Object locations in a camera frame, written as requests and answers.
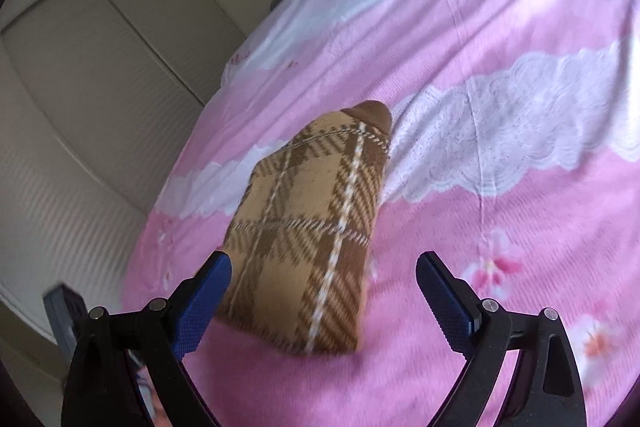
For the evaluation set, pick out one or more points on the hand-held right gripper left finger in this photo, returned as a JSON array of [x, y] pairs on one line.
[[200, 307]]

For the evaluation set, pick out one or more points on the beige wardrobe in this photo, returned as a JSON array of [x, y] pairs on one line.
[[100, 107]]

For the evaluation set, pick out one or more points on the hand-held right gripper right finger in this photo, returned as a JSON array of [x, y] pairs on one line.
[[445, 302]]

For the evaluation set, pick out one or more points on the brown plaid sock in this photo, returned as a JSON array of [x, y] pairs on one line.
[[305, 237]]

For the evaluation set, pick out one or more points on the pink and white bedsheet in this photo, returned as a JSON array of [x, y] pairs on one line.
[[500, 132]]

